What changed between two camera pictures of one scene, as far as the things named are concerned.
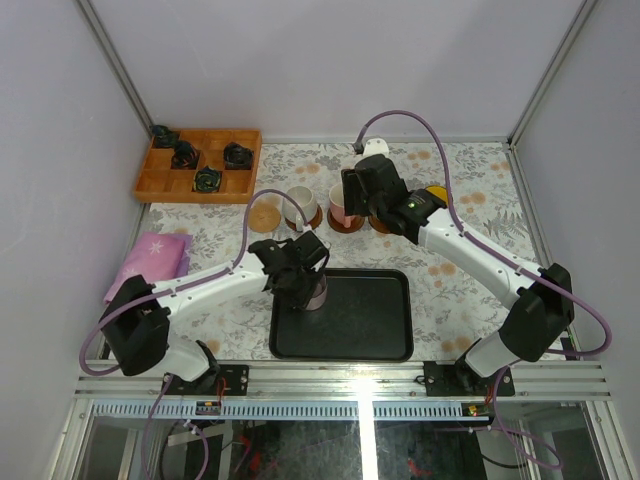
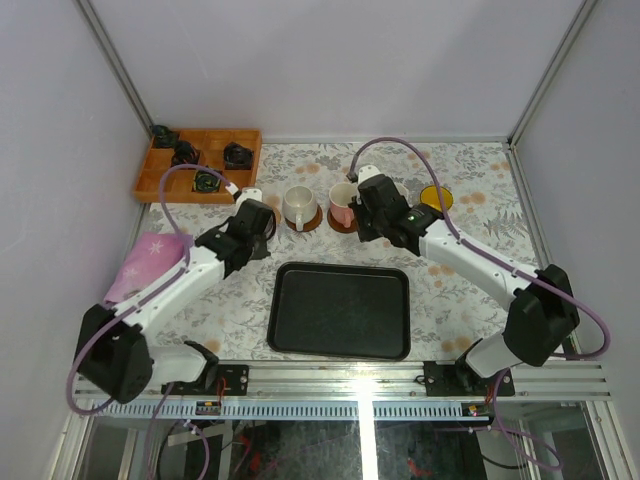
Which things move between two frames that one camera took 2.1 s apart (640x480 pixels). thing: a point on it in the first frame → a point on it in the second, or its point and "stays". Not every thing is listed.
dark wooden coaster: (356, 223) stays
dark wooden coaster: (315, 223) stays
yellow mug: (438, 191) stays
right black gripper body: (370, 203) → (370, 226)
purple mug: (319, 294) → (272, 224)
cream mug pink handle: (337, 206) stays
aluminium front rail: (348, 380) stays
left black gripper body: (298, 282) → (261, 220)
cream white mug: (305, 198) stays
